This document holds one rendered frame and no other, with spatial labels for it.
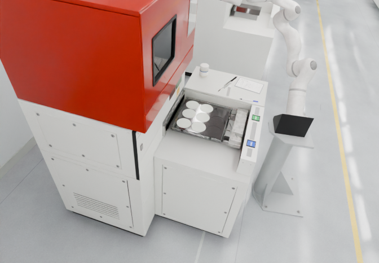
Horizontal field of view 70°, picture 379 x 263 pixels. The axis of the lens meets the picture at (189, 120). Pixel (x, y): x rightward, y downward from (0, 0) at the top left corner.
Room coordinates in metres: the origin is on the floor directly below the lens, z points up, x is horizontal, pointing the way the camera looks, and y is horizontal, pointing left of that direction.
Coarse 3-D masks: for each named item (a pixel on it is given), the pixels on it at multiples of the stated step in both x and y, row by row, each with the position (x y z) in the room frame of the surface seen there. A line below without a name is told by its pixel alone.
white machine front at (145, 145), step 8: (184, 72) 1.71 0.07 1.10; (176, 88) 1.51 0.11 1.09; (176, 96) 1.53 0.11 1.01; (168, 104) 1.37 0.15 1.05; (160, 112) 1.24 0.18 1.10; (168, 112) 1.38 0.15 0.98; (160, 120) 1.24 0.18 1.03; (152, 128) 1.12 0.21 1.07; (160, 128) 1.24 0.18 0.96; (136, 136) 0.93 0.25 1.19; (144, 136) 1.01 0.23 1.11; (152, 136) 1.11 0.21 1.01; (160, 136) 1.24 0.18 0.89; (136, 144) 0.92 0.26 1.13; (144, 144) 1.01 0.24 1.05; (152, 144) 1.11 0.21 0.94; (136, 152) 0.93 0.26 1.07; (144, 152) 1.00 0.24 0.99; (152, 152) 1.11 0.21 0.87; (136, 160) 0.93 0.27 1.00; (144, 160) 0.99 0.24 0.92; (136, 168) 0.93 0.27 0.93; (144, 168) 0.99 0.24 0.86; (136, 176) 0.93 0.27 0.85
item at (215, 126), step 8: (184, 104) 1.58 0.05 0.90; (200, 104) 1.60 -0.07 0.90; (200, 112) 1.51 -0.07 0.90; (216, 112) 1.53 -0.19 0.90; (224, 112) 1.54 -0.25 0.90; (176, 120) 1.39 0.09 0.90; (192, 120) 1.41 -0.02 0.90; (208, 120) 1.43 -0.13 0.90; (216, 120) 1.44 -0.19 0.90; (224, 120) 1.45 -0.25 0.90; (184, 128) 1.32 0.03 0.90; (208, 128) 1.35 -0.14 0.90; (216, 128) 1.36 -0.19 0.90; (208, 136) 1.27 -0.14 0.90; (216, 136) 1.28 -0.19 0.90
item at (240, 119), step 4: (236, 116) 1.53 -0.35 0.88; (240, 116) 1.53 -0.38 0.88; (244, 116) 1.54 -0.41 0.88; (236, 120) 1.48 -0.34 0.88; (240, 120) 1.49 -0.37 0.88; (244, 120) 1.49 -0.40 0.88; (236, 124) 1.44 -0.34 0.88; (240, 124) 1.44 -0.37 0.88; (244, 124) 1.45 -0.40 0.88; (236, 128) 1.40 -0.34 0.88; (240, 128) 1.40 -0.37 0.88; (232, 136) 1.31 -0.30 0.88; (228, 144) 1.25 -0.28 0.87; (232, 144) 1.24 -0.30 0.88; (236, 144) 1.24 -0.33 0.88
